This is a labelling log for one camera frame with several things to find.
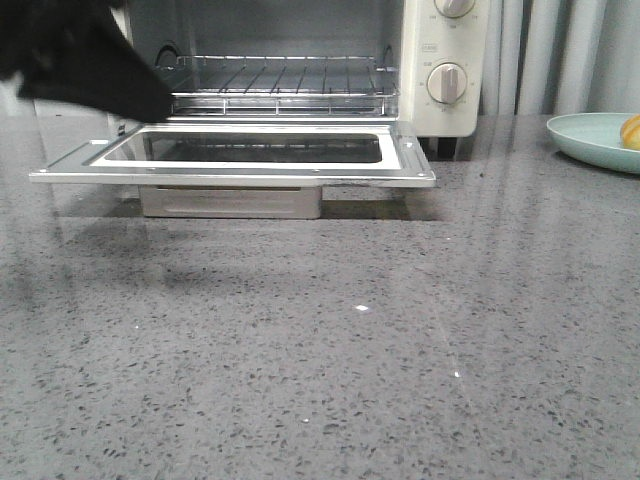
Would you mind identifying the lower cream oven knob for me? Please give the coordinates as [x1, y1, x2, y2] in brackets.
[426, 63, 467, 105]

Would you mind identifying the metal oven wire rack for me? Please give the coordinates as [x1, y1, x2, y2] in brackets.
[154, 55, 399, 118]

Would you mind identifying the upper cream oven knob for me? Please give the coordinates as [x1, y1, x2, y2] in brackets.
[434, 0, 475, 19]

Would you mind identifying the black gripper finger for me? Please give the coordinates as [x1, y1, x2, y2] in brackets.
[1, 1, 173, 123]

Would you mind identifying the oven glass door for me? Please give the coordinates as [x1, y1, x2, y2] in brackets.
[29, 121, 436, 188]

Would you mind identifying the golden bread roll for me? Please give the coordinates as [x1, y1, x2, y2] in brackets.
[619, 114, 640, 151]

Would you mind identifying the cream toaster oven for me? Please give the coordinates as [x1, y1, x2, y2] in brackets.
[114, 0, 490, 158]

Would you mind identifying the light green plate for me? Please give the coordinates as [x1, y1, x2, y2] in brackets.
[546, 112, 639, 175]

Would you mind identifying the cream oven knob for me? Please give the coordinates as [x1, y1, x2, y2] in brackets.
[434, 0, 475, 19]
[426, 63, 467, 105]

